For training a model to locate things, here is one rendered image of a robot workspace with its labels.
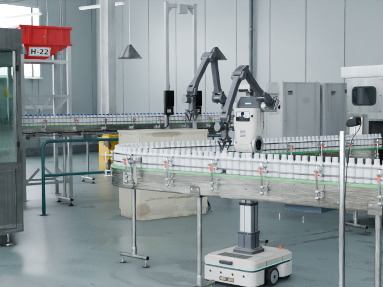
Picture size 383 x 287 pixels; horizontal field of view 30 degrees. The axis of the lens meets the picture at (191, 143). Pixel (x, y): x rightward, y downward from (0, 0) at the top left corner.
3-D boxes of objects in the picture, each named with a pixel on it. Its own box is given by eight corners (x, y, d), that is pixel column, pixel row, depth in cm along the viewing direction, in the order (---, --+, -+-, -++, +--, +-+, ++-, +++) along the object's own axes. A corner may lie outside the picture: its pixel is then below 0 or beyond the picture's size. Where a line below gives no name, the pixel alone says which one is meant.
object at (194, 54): (191, 142, 1204) (191, 4, 1191) (195, 141, 1211) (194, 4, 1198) (196, 142, 1198) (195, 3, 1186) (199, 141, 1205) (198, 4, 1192)
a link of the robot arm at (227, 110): (247, 73, 558) (236, 73, 564) (243, 69, 553) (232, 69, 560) (231, 122, 544) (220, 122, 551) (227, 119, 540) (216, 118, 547)
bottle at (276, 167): (277, 177, 514) (277, 155, 513) (270, 177, 518) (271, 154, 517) (282, 177, 519) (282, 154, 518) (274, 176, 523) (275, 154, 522)
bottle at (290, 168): (295, 177, 513) (295, 155, 512) (293, 178, 507) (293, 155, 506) (286, 177, 515) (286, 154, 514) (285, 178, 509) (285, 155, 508)
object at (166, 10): (163, 142, 1174) (162, 1, 1161) (167, 142, 1181) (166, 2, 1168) (167, 143, 1168) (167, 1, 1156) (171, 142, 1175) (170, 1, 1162)
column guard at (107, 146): (96, 172, 1617) (96, 123, 1611) (109, 171, 1648) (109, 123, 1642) (108, 173, 1594) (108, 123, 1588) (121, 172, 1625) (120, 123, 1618)
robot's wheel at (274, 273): (265, 265, 600) (271, 266, 596) (274, 267, 612) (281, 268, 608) (262, 284, 597) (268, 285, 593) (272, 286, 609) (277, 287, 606)
